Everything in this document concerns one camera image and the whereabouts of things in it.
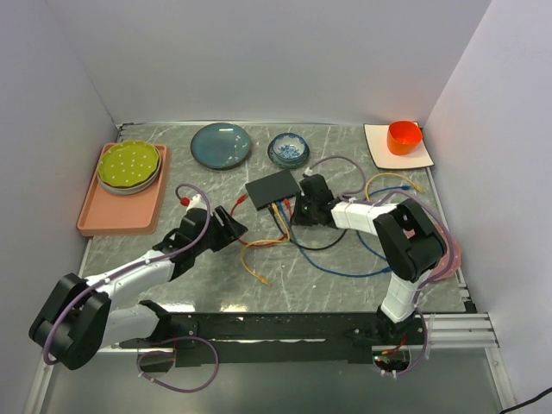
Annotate red ethernet cable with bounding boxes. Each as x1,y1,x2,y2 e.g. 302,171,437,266
230,193,294,247

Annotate black network switch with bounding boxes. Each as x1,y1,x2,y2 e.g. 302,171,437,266
245,170,299,211

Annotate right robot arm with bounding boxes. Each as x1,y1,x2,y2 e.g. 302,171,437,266
292,174,448,344

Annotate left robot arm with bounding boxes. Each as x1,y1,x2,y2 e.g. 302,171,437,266
29,206,248,370

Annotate blue white porcelain bowl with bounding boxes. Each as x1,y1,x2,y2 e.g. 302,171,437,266
269,133,308,163

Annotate blue patterned saucer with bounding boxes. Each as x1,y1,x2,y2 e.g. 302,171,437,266
267,144,310,169

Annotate grey plate under green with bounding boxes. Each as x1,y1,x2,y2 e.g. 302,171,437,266
97,166,160,195

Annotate dark teal round plate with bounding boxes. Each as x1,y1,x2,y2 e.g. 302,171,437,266
190,122,253,170

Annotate white square plate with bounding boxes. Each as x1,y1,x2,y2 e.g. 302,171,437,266
364,121,435,170

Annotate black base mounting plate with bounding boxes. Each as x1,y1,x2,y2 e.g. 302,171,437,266
120,312,424,367

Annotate pink rectangular tray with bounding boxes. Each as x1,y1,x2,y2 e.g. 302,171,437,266
77,144,171,236

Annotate green dotted plate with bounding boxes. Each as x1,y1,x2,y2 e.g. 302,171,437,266
97,141,160,188

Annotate orange plastic cup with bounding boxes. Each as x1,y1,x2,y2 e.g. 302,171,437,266
386,121,423,155

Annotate pink dotted plate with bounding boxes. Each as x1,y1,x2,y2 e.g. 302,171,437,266
428,239,461,283

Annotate black ethernet cable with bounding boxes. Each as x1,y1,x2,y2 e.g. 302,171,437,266
267,204,348,252

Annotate aluminium frame rail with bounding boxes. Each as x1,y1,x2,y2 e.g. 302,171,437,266
41,314,500,354

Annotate black power cord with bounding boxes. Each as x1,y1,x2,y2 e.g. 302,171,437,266
499,386,552,414

